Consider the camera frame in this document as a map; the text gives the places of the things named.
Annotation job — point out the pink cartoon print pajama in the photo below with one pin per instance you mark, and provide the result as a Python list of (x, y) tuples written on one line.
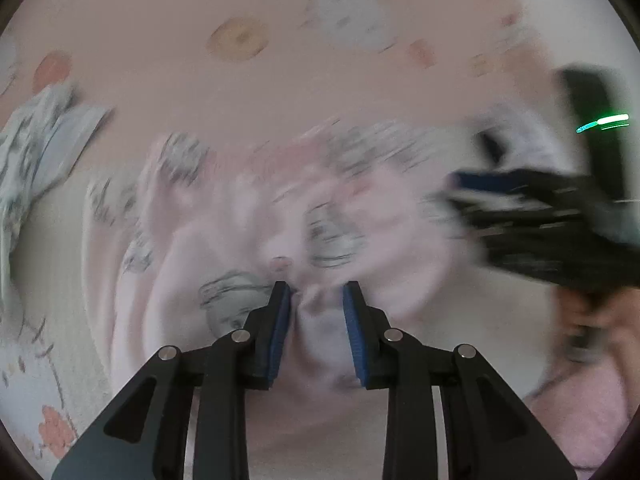
[(180, 251)]

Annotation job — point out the folded white black clothes stack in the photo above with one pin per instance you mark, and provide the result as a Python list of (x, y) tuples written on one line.
[(512, 137)]

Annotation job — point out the person right hand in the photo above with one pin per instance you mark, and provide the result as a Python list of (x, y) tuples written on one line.
[(587, 331)]

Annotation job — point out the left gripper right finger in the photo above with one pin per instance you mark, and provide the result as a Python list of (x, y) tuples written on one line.
[(446, 408)]

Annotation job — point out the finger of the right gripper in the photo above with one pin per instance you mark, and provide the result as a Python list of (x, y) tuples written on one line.
[(486, 222), (504, 183)]

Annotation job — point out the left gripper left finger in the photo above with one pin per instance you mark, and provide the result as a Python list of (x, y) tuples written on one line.
[(183, 413)]

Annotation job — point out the pink Hello Kitty sofa cover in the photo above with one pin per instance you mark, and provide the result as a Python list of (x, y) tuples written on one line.
[(240, 73)]

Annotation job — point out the grey white print garment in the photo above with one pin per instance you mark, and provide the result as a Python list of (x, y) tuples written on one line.
[(40, 145)]

